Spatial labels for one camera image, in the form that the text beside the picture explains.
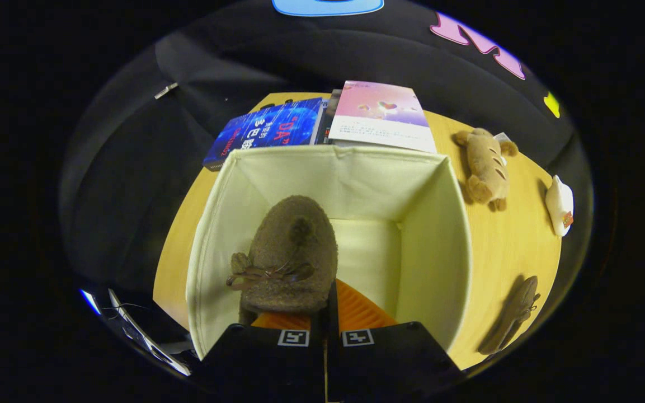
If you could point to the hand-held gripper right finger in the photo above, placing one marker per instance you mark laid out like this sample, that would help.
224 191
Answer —
389 361

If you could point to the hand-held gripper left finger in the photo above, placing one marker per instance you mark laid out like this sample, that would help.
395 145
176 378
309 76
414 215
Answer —
260 364

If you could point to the brown fuzzy shoe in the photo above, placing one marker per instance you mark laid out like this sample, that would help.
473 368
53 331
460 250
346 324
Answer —
515 310
294 252

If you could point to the green fabric storage box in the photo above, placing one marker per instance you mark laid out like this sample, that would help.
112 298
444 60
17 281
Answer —
356 184

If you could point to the tan bread plush toy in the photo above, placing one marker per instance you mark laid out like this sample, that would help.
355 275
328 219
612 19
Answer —
487 165

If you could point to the white plush toy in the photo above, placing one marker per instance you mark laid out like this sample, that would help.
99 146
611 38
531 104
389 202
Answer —
558 204

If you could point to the blue book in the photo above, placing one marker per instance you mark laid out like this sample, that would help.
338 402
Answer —
269 131

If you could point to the black backdrop cloth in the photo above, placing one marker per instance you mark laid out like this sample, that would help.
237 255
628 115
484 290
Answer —
132 168

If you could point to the pink book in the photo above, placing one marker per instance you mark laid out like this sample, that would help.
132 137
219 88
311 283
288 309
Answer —
381 115

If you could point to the white clip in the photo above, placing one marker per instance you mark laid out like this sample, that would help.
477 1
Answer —
165 90

